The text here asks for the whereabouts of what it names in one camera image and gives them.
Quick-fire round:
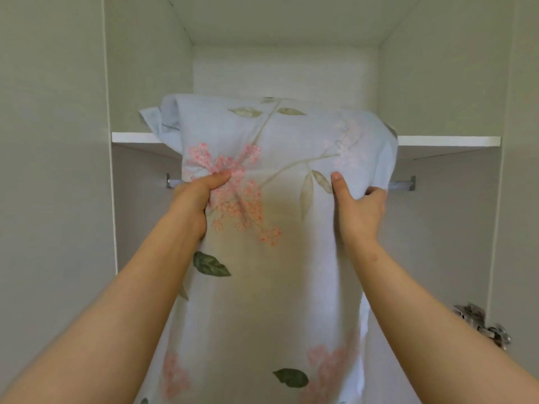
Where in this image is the white wardrobe door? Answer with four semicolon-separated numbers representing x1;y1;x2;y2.
484;0;539;371
0;0;118;396

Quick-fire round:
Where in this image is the person's right hand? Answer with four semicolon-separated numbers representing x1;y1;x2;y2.
331;171;388;247

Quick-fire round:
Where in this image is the light blue floral pillow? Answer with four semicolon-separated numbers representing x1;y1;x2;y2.
134;93;399;404

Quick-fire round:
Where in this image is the metal clothes rail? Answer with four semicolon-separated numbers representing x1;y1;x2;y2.
165;173;417;192

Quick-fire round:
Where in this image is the white wardrobe shelf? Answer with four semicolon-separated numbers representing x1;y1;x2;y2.
111;132;502;148

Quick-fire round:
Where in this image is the person's left forearm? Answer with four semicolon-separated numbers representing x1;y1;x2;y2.
0;210;206;404

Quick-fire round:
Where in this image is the person's left hand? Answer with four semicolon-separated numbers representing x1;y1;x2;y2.
167;170;232;244

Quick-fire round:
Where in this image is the person's right forearm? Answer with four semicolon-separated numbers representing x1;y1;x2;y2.
346;240;539;404

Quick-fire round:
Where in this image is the metal door hinge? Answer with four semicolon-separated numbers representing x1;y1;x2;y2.
453;303;512;350

